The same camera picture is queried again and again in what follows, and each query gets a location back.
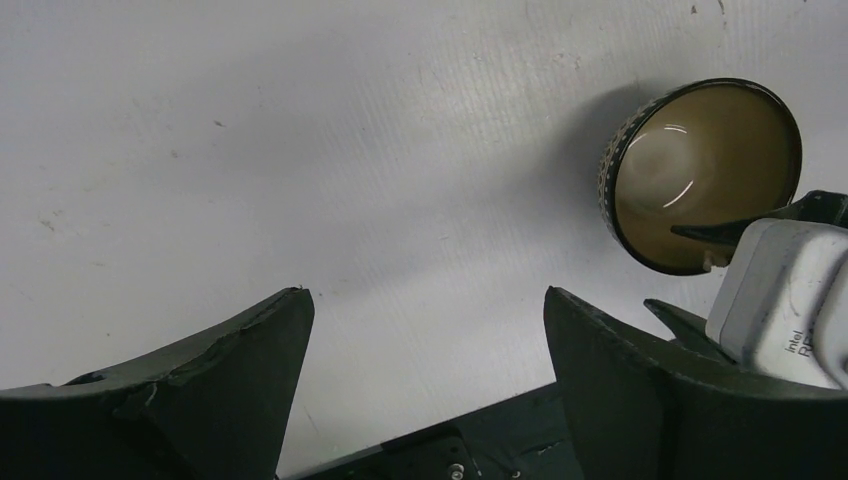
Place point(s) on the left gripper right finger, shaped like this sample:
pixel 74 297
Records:
pixel 641 407

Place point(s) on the brown dish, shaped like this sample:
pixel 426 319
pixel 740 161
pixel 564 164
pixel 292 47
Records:
pixel 709 152

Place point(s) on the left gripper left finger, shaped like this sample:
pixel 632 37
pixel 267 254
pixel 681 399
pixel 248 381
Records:
pixel 214 405

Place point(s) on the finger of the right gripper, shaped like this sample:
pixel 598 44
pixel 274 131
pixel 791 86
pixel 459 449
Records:
pixel 816 206
pixel 689 330

